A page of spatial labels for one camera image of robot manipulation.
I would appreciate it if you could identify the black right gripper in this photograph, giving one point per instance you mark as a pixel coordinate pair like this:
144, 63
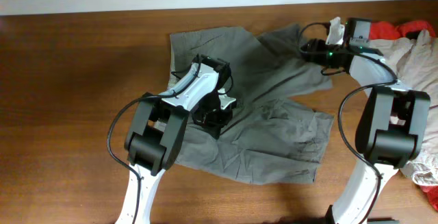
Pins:
314, 49

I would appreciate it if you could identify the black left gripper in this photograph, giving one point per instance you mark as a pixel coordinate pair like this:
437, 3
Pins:
209, 120

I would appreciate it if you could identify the grey cotton shorts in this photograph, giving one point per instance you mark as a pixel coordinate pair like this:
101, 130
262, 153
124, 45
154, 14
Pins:
270, 138

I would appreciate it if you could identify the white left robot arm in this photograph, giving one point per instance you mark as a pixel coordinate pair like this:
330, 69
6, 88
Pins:
156, 133

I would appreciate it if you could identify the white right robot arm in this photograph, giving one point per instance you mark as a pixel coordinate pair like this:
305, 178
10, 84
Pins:
391, 129

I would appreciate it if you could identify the red cloth garment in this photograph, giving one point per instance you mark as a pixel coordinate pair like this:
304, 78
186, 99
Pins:
388, 31

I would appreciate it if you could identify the beige cloth garment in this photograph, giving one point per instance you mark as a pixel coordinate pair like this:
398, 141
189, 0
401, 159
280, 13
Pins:
415, 63

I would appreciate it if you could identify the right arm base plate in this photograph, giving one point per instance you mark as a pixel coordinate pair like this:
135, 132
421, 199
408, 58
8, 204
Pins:
376, 221

